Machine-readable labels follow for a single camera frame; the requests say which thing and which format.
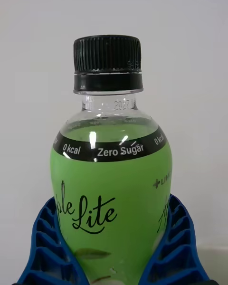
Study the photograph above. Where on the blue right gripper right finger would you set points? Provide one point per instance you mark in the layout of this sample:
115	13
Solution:
175	247

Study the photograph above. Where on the green label plastic bottle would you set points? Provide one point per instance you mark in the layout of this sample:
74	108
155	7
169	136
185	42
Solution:
110	171

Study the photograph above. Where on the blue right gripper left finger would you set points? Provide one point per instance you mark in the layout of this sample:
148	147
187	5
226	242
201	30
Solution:
50	249

